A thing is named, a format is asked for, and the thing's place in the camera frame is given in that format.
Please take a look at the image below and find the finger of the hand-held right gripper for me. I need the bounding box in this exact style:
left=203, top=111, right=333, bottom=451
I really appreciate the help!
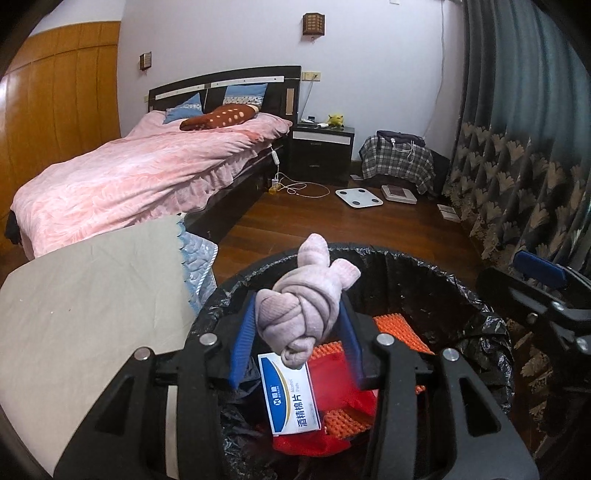
left=475, top=267, right=591, bottom=356
left=512, top=250, right=591, bottom=296

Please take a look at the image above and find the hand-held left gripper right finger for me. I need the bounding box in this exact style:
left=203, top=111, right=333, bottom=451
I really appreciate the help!
left=339, top=295, right=541, bottom=480

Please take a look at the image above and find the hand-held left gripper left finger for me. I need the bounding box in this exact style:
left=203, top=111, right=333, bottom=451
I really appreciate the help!
left=53, top=291, right=259, bottom=480

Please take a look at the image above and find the red wrapper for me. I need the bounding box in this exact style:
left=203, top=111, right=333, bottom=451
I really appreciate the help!
left=272, top=353, right=379, bottom=457

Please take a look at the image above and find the pink knotted cloth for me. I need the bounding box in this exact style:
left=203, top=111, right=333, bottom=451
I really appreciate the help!
left=255, top=233, right=362, bottom=370

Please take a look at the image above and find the white box with blue label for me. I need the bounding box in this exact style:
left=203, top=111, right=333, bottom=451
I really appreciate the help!
left=259, top=353, right=322, bottom=437

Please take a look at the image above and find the black bin with liner bag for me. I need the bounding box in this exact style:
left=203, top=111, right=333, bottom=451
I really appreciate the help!
left=187, top=242, right=515, bottom=480

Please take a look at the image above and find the light blue quilted cloth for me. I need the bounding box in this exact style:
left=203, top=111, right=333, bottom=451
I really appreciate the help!
left=178, top=219, right=220, bottom=308

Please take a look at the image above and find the patterned grey curtain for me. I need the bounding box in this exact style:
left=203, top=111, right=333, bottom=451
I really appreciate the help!
left=434, top=0, right=591, bottom=333

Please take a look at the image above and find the grey framed bathroom scale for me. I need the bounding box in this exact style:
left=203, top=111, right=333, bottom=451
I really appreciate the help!
left=381, top=185, right=419, bottom=204

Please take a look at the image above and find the grey mattress with quilted edge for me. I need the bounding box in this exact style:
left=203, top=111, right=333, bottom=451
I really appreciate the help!
left=0, top=215, right=199, bottom=462

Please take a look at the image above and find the white bathroom scale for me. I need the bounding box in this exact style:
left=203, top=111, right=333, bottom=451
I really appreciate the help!
left=335, top=188, right=384, bottom=208

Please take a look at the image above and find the plaid cloth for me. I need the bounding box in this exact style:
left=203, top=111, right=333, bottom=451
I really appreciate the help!
left=360, top=135, right=435, bottom=195

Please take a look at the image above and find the dark bag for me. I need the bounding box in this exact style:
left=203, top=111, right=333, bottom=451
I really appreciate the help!
left=376, top=130, right=428, bottom=148

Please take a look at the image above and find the pink blanket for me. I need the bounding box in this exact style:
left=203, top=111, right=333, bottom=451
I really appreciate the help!
left=11, top=111, right=294, bottom=257

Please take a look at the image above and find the dark nightstand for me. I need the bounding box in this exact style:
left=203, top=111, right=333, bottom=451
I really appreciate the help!
left=292, top=124, right=355, bottom=174

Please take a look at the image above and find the brown spotted pillow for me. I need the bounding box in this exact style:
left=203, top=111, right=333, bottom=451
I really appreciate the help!
left=180, top=104, right=259, bottom=131

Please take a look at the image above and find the blue pillow with pale band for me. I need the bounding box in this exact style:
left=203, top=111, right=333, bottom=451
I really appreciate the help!
left=224, top=84, right=267, bottom=109

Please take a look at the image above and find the dark wooden bed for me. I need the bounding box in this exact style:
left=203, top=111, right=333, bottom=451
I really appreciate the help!
left=4, top=66, right=302, bottom=259

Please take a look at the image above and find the wooden wardrobe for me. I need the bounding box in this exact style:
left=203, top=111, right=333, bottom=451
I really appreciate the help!
left=0, top=21, right=123, bottom=185

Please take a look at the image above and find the white cable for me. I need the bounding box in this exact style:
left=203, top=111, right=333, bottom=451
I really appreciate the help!
left=277, top=173, right=329, bottom=198

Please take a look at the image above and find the large wooden wall lamp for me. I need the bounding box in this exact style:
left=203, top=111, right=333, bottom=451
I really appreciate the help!
left=302, top=13, right=325, bottom=40

